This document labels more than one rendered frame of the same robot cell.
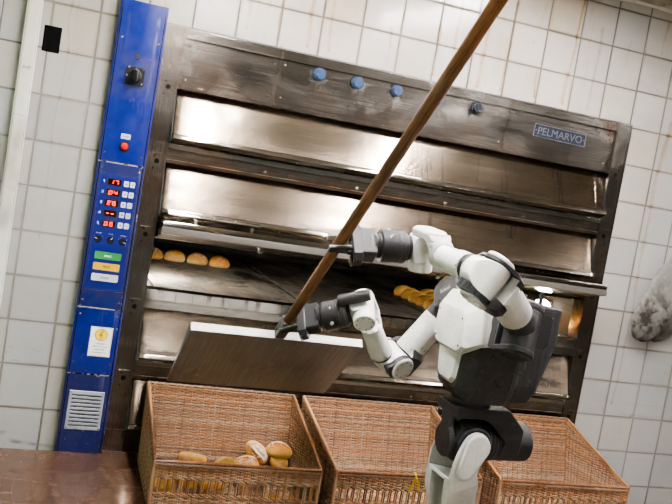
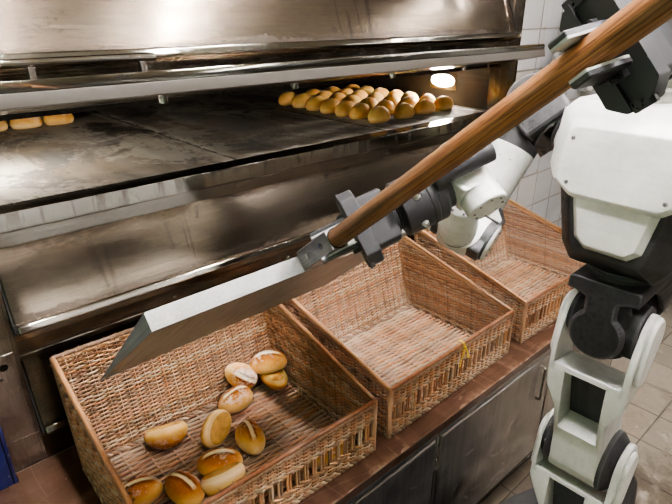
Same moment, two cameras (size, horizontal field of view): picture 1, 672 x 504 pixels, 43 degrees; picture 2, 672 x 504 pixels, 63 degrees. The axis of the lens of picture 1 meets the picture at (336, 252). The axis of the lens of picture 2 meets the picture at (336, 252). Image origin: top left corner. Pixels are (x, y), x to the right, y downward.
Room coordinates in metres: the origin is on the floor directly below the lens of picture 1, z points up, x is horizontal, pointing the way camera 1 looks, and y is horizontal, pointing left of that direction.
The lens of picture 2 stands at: (1.87, 0.40, 1.54)
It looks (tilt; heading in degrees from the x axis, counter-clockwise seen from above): 24 degrees down; 337
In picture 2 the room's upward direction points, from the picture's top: straight up
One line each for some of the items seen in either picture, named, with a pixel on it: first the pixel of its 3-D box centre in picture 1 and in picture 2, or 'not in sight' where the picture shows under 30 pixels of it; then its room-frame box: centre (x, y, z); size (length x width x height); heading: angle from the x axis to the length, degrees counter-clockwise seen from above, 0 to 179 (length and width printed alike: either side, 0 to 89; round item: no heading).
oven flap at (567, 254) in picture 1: (395, 225); (329, 12); (3.33, -0.21, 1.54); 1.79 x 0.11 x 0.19; 109
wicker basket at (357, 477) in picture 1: (385, 454); (393, 316); (3.07, -0.30, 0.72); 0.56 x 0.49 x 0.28; 109
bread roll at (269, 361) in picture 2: (279, 449); (268, 360); (3.07, 0.08, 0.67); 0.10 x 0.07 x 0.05; 79
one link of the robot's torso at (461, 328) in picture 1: (493, 342); (651, 173); (2.52, -0.50, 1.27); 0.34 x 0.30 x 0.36; 16
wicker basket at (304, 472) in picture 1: (228, 444); (219, 405); (2.88, 0.25, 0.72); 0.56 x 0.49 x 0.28; 108
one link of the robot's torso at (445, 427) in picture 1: (485, 430); (625, 296); (2.53, -0.53, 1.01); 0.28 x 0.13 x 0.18; 110
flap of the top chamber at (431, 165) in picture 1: (407, 158); not in sight; (3.33, -0.21, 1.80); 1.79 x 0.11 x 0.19; 109
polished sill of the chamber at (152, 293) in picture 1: (376, 319); (325, 151); (3.35, -0.20, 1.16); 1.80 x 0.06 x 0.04; 109
